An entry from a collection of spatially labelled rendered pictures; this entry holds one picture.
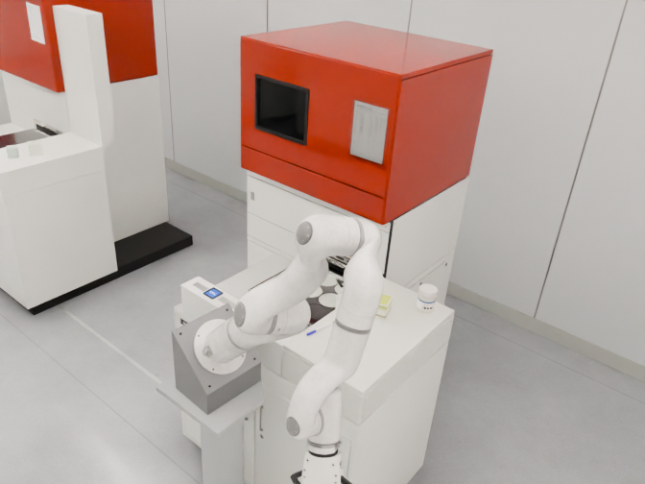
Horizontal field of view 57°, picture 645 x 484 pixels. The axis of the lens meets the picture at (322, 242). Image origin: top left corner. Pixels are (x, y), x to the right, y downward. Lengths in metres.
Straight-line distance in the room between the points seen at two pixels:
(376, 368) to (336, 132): 0.93
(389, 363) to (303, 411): 0.70
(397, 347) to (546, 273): 1.91
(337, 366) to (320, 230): 0.32
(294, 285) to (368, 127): 0.89
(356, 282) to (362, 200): 1.06
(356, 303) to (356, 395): 0.66
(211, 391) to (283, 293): 0.54
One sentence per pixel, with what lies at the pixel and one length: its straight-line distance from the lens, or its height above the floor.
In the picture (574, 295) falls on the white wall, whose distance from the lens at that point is 3.91.
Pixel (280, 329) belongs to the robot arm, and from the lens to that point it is 1.74.
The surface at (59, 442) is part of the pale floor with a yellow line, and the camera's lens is 3.26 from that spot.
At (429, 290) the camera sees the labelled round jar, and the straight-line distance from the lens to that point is 2.31.
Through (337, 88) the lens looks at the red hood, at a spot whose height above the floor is 1.71.
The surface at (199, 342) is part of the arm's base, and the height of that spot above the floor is 1.03.
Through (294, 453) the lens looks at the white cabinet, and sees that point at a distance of 2.42.
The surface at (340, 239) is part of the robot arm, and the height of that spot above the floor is 1.61.
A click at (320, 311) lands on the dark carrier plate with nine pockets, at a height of 0.90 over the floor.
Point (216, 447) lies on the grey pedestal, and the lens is 2.30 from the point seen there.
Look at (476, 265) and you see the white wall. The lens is 4.09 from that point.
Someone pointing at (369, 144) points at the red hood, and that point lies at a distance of 2.29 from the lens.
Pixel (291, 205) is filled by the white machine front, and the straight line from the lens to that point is 2.73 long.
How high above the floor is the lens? 2.31
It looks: 29 degrees down
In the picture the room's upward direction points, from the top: 4 degrees clockwise
